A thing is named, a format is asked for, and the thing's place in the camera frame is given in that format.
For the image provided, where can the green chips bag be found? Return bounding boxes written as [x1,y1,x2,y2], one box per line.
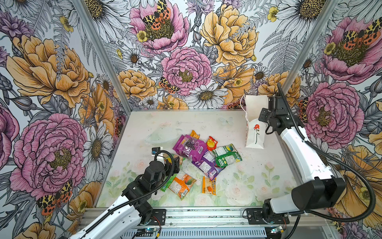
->
[160,155,183,192]

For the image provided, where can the white floral paper bag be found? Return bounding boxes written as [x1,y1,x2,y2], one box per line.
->
[240,95,268,149]

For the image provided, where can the large orange snack bag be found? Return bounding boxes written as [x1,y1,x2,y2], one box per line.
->
[169,171,197,200]

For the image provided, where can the magenta snack bag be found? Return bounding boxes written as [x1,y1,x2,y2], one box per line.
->
[173,135,208,163]

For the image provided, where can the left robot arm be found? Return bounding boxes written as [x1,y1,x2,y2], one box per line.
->
[71,150,180,239]

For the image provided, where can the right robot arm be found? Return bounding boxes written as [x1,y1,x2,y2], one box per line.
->
[259,96,345,223]

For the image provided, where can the purple snack packet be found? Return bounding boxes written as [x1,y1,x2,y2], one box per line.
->
[192,151,223,181]

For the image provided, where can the small orange snack packet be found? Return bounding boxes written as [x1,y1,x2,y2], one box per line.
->
[190,130,200,139]

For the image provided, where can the narrow orange snack packet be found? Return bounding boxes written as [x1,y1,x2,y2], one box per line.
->
[202,177,216,196]

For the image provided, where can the small red snack packet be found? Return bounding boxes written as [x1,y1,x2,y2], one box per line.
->
[206,136,218,151]

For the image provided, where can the green circuit board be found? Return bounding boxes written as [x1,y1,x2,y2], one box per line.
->
[135,228,161,237]

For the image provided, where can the green white snack packet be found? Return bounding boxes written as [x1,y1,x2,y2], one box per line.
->
[212,144,242,168]

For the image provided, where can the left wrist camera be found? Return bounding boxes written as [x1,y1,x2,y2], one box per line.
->
[151,147,163,156]

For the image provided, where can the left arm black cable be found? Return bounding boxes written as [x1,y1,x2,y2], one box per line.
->
[74,150,176,239]

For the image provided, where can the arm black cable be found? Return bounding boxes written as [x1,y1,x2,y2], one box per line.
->
[277,83,377,223]
[74,150,176,239]

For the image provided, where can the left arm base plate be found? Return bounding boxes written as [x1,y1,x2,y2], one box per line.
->
[141,209,167,226]

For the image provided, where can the aluminium front rail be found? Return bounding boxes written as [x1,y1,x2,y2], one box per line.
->
[78,207,340,239]

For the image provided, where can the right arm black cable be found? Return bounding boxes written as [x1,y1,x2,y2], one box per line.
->
[277,83,377,223]

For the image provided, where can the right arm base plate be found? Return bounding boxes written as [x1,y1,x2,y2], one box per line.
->
[243,208,290,225]

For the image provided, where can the right aluminium frame post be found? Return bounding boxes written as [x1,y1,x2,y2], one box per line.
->
[282,1,339,94]

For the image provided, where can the aluminium frame post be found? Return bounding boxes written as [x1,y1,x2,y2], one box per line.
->
[282,1,339,94]
[73,1,132,116]

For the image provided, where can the left aluminium frame post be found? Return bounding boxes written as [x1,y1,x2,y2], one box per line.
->
[73,1,132,116]

